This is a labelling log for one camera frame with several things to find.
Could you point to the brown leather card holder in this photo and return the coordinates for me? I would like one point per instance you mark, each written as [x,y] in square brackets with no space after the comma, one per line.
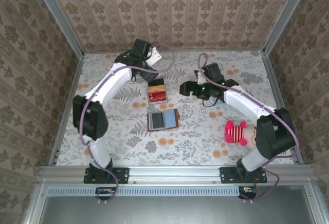
[174,127]

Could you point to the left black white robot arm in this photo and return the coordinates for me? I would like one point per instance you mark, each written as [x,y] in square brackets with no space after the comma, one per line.
[113,82]

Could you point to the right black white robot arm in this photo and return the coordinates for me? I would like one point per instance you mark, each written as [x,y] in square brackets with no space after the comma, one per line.
[244,103]

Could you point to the black card stack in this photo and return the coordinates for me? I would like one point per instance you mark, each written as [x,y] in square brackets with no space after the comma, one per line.
[156,82]

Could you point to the gold card stack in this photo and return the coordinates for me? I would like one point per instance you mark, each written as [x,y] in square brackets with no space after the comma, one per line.
[156,88]

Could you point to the pink striped plush doll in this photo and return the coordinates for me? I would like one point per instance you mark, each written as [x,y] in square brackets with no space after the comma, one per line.
[235,132]

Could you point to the floral patterned table cover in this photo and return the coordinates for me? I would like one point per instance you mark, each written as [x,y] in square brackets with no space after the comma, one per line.
[180,147]

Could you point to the small black electronics board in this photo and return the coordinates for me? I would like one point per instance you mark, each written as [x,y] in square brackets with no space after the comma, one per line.
[105,191]
[248,190]

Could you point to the grey metal panel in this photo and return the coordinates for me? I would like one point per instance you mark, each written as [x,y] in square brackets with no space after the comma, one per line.
[174,211]

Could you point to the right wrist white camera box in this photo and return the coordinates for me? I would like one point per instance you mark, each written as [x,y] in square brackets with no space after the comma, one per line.
[199,77]

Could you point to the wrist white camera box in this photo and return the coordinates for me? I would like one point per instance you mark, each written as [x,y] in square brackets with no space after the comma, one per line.
[199,77]
[155,56]

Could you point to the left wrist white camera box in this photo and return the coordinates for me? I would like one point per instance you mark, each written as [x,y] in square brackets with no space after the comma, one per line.
[155,56]

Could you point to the aluminium side rail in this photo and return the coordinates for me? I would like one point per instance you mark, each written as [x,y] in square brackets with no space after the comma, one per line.
[277,93]
[67,98]

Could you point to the aluminium front rail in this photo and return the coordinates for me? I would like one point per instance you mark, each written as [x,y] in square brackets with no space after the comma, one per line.
[174,174]

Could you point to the aluminium corner post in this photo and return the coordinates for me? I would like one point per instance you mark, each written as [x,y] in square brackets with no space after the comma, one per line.
[284,16]
[61,21]

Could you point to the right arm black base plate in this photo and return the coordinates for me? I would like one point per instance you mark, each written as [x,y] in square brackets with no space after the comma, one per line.
[227,175]

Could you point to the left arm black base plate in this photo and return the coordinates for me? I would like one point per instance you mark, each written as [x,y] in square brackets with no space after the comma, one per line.
[123,174]

